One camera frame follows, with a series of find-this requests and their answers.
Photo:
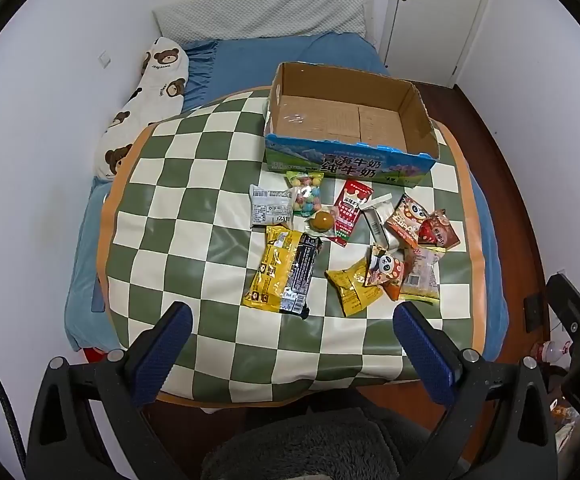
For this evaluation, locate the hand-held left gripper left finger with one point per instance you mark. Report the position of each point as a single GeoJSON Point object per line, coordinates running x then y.
{"type": "Point", "coordinates": [165, 350]}

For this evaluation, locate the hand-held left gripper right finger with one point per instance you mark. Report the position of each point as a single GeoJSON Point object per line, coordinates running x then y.
{"type": "Point", "coordinates": [425, 355]}

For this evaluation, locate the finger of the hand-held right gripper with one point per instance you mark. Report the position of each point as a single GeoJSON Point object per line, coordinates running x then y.
{"type": "Point", "coordinates": [572, 310]}

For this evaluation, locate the clear pink snack packet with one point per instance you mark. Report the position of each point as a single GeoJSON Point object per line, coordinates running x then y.
{"type": "Point", "coordinates": [420, 275]}

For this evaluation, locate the orange panda snack packet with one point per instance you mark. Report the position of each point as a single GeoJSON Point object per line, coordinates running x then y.
{"type": "Point", "coordinates": [387, 270]}
{"type": "Point", "coordinates": [406, 220]}

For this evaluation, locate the small yellow chip bag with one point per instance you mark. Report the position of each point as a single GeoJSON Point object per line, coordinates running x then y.
{"type": "Point", "coordinates": [352, 285]}

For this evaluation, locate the large yellow snack packet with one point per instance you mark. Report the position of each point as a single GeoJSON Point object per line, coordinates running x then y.
{"type": "Point", "coordinates": [270, 270]}

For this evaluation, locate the black snack packet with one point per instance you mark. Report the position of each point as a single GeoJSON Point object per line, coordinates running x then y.
{"type": "Point", "coordinates": [301, 275]}

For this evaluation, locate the red white snack packet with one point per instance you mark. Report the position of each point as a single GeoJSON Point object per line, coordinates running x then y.
{"type": "Point", "coordinates": [350, 210]}

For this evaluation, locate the grey white snack packet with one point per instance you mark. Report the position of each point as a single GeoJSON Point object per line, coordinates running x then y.
{"type": "Point", "coordinates": [270, 207]}

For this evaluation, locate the cardboard box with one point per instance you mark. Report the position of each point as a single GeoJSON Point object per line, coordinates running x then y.
{"type": "Point", "coordinates": [340, 115]}

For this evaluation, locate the packets on floor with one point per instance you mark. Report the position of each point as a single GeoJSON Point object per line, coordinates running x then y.
{"type": "Point", "coordinates": [565, 425]}

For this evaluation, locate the clear bottle with red label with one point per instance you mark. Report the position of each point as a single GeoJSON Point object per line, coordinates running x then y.
{"type": "Point", "coordinates": [555, 351]}

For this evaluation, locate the red item under mat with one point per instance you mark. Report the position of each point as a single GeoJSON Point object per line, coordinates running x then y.
{"type": "Point", "coordinates": [97, 355]}

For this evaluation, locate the dark red snack packet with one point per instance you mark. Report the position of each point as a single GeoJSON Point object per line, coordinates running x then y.
{"type": "Point", "coordinates": [439, 232]}

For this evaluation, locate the dark fuzzy cloth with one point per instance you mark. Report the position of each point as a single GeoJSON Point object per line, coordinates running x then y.
{"type": "Point", "coordinates": [320, 445]}

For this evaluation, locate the green white checkered mat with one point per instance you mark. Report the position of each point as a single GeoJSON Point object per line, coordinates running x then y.
{"type": "Point", "coordinates": [185, 185]}

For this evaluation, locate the round brown wrapped pastry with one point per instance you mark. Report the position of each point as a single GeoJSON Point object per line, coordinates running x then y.
{"type": "Point", "coordinates": [321, 221]}

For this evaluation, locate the clear bag of colourful candies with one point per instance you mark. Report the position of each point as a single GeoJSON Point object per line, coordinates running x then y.
{"type": "Point", "coordinates": [306, 195]}

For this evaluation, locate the white bear print pillow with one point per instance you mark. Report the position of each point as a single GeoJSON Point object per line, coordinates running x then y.
{"type": "Point", "coordinates": [160, 85]}

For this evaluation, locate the blue bedsheet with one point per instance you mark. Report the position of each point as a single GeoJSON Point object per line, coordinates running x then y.
{"type": "Point", "coordinates": [250, 65]}

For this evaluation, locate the white door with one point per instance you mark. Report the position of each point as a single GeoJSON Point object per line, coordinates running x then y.
{"type": "Point", "coordinates": [435, 20]}

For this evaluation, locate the grey textured pillow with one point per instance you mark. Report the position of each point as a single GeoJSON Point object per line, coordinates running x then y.
{"type": "Point", "coordinates": [265, 15]}

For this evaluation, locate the black wall box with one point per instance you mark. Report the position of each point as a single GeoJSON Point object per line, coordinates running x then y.
{"type": "Point", "coordinates": [533, 312]}

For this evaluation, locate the white wall socket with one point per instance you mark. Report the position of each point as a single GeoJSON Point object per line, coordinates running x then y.
{"type": "Point", "coordinates": [105, 58]}

